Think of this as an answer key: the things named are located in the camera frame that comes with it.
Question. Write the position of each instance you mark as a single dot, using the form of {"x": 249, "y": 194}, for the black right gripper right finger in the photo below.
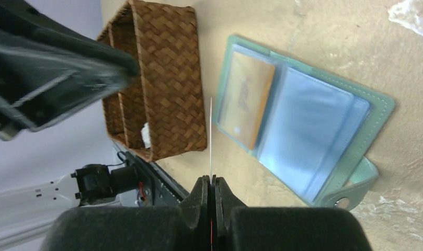
{"x": 236, "y": 226}

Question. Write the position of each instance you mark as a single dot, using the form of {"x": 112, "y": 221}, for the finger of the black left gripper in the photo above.
{"x": 49, "y": 72}

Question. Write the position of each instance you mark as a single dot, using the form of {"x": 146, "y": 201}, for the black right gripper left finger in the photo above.
{"x": 186, "y": 226}

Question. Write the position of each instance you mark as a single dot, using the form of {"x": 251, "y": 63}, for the teal leather card holder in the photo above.
{"x": 316, "y": 129}

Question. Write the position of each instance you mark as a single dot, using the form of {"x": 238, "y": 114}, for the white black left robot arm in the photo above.
{"x": 27, "y": 212}

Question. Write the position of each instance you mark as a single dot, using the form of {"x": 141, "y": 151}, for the stack of cards in basket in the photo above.
{"x": 145, "y": 134}

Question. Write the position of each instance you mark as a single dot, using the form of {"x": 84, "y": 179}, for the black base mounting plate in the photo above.
{"x": 157, "y": 187}

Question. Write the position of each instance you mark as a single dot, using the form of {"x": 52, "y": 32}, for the brown woven divided basket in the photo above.
{"x": 167, "y": 91}

